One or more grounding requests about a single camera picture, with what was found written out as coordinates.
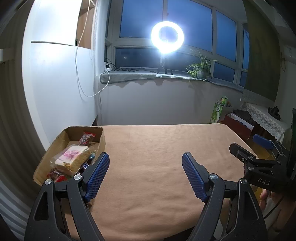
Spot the packaged sliced bread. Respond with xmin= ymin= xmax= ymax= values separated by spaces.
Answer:
xmin=50 ymin=145 xmax=91 ymax=176

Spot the brown cardboard box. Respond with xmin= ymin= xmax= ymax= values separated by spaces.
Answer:
xmin=33 ymin=126 xmax=105 ymax=186

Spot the operator right hand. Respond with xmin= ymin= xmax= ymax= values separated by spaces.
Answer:
xmin=259 ymin=189 xmax=295 ymax=238

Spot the red box on floor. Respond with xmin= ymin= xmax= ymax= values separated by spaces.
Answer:
xmin=222 ymin=113 xmax=254 ymax=141

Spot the red date pack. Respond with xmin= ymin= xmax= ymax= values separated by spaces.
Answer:
xmin=47 ymin=169 xmax=69 ymax=183
xmin=79 ymin=132 xmax=96 ymax=146

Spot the white refrigerator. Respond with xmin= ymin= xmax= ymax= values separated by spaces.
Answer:
xmin=22 ymin=1 xmax=96 ymax=150

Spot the lace covered side table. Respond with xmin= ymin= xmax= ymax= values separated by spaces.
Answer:
xmin=241 ymin=102 xmax=290 ymax=143

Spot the white ring light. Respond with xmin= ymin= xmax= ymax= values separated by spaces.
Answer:
xmin=151 ymin=21 xmax=185 ymax=54

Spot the green white bag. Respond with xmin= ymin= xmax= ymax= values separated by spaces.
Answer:
xmin=210 ymin=96 xmax=228 ymax=123

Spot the white cable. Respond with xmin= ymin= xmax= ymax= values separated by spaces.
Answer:
xmin=75 ymin=0 xmax=112 ymax=98

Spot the potted spider plant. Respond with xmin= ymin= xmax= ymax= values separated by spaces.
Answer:
xmin=186 ymin=52 xmax=216 ymax=80

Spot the Snickers bar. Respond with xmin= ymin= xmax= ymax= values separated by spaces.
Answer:
xmin=82 ymin=162 xmax=89 ymax=169

